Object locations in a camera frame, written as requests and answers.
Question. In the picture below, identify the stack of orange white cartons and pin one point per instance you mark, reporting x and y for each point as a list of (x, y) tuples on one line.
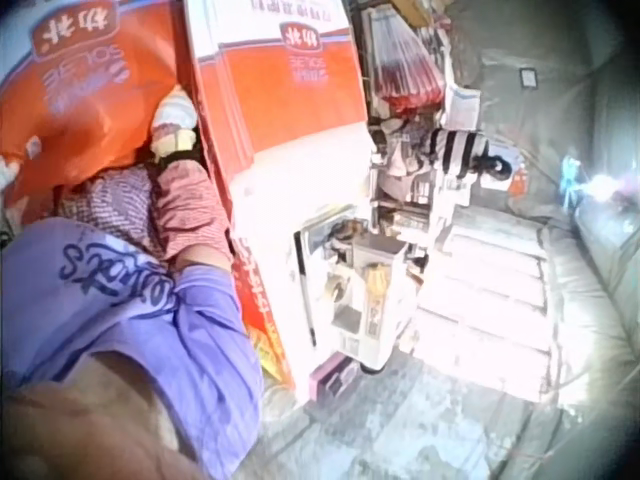
[(280, 125)]

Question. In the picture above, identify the white packing machine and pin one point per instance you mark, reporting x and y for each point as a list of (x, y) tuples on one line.
[(365, 290)]

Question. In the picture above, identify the person's right hand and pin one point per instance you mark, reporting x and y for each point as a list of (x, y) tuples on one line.
[(172, 120)]

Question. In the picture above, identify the stack of white sheets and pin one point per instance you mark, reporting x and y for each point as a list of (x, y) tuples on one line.
[(485, 315)]

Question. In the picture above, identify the dark framed wall sign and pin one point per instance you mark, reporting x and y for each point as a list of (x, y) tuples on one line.
[(528, 78)]

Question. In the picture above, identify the black wrist band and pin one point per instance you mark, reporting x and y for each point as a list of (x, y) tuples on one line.
[(175, 157)]

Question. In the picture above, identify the orange fire extinguisher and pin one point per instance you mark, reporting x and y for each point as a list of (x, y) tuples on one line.
[(520, 181)]

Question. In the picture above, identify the purple box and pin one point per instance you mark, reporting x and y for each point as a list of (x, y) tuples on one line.
[(331, 376)]

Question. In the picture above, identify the person's left hand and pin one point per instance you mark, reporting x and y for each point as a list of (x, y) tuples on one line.
[(7, 171)]

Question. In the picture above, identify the bundle of red packets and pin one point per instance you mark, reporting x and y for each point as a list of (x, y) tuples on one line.
[(405, 65)]

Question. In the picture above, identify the person's right fingers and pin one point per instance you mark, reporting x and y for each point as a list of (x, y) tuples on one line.
[(177, 97)]

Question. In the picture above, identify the orange carton sheet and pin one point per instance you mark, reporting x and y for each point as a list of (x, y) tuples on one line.
[(85, 85)]

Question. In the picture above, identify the blue stool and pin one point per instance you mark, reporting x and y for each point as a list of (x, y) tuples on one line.
[(570, 180)]

